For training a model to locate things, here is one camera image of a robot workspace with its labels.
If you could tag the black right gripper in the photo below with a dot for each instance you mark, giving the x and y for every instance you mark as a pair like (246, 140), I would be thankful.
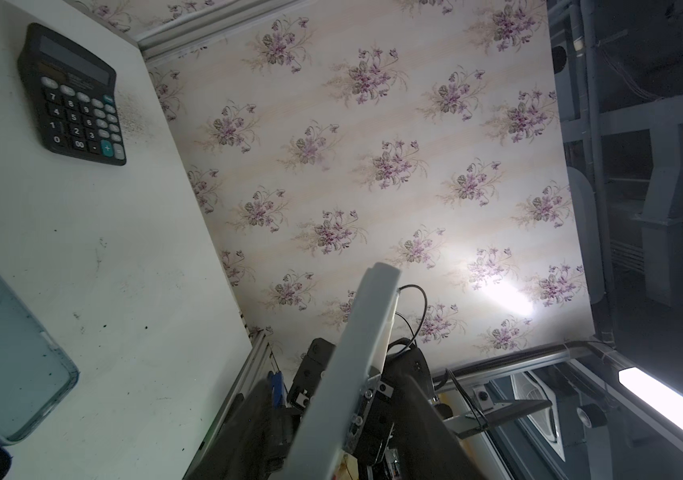
(373, 421)

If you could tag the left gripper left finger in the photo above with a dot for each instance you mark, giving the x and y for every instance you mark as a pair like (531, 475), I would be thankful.
(253, 443)

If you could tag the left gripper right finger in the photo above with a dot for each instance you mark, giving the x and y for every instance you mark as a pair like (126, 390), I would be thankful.
(427, 449)

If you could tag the black phone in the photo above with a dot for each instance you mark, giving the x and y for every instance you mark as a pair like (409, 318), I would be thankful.
(318, 445)

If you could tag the black desk calculator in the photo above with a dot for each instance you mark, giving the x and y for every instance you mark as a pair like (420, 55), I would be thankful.
(72, 96)

